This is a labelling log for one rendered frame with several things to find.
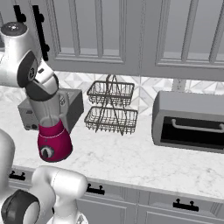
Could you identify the grey toaster oven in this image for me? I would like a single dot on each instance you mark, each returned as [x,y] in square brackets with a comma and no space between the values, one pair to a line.
[186,102]

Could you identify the black toaster oven door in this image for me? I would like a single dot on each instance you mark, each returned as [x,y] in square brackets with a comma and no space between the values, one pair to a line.
[186,138]

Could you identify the grey base cupboard door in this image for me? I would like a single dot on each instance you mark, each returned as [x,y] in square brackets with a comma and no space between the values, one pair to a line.
[175,218]
[105,213]

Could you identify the magenta blender with clear jar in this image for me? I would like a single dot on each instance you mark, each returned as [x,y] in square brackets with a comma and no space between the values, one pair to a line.
[55,145]

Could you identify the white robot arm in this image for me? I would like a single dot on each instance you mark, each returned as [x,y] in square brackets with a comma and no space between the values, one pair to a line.
[14,55]

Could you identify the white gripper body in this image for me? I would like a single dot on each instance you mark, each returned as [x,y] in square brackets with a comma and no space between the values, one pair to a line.
[47,83]

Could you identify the grey toaster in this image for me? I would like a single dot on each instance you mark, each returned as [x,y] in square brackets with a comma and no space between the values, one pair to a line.
[74,105]

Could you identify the grey drawer front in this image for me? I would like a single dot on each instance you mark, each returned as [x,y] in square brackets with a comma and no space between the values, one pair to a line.
[163,201]
[27,179]
[116,192]

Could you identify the grey wall socket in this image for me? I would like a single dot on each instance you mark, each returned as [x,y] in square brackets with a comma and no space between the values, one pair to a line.
[178,85]

